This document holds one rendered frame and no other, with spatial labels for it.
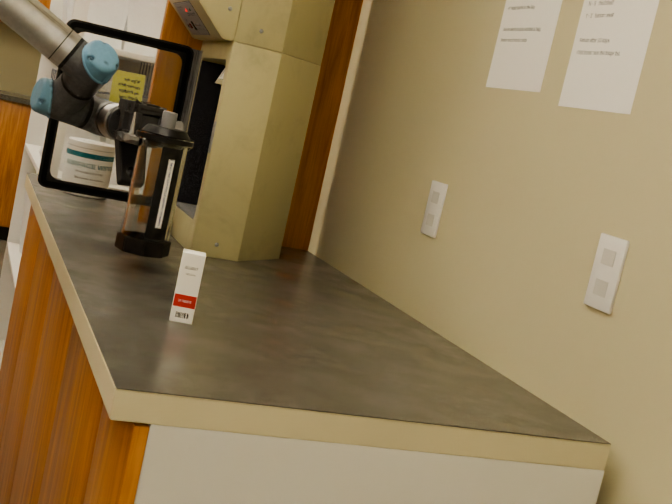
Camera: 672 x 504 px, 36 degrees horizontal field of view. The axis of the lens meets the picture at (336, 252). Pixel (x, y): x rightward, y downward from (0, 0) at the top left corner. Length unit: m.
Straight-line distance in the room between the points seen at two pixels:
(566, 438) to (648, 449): 0.11
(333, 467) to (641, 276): 0.54
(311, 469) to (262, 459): 0.07
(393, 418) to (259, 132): 1.08
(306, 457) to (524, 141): 0.82
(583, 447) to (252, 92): 1.15
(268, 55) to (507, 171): 0.64
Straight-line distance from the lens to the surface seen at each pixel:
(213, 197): 2.28
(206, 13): 2.26
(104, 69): 2.06
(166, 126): 1.95
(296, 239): 2.74
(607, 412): 1.59
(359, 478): 1.36
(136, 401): 1.24
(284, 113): 2.35
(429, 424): 1.37
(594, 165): 1.71
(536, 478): 1.48
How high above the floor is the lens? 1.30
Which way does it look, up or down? 7 degrees down
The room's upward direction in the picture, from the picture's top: 13 degrees clockwise
